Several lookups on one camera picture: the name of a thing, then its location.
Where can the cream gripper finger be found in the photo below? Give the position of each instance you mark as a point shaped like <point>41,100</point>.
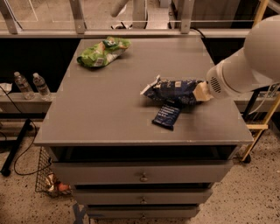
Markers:
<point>202,92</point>

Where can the blue chip bag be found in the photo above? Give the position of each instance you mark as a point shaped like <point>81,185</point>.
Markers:
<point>180,91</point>

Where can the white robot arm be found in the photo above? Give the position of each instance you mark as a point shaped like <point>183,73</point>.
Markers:
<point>254,66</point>

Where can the blue rxbar blueberry wrapper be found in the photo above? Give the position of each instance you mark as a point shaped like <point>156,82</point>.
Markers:
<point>167,115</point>

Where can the green chip bag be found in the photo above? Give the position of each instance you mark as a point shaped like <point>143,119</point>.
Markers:
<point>103,53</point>

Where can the grey drawer cabinet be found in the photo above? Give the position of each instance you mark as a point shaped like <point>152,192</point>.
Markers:
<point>100,136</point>

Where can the top drawer metal knob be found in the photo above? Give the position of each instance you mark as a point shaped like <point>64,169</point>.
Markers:
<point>143,177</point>

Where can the drawer metal knob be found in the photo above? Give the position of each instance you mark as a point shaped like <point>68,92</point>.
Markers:
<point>143,177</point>
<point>143,201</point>

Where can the middle drawer metal knob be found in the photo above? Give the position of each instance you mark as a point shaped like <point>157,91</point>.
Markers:
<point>143,201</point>

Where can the right clear water bottle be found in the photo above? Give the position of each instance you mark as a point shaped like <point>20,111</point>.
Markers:
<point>42,87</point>

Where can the clear water bottle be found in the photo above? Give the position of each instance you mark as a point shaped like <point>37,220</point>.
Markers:
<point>42,87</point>
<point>24,86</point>

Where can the left clear water bottle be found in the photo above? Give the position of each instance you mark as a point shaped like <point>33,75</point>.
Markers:
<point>24,86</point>

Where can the black metal leg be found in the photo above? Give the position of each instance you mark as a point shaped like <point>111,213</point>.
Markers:
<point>5,171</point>

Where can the yellow wooden ladder frame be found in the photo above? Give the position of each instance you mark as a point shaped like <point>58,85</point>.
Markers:
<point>259,128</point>

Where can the black wire basket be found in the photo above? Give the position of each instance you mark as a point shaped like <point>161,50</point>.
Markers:
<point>46,180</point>

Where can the grey metal rail frame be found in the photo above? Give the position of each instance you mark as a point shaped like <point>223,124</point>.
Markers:
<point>99,18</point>

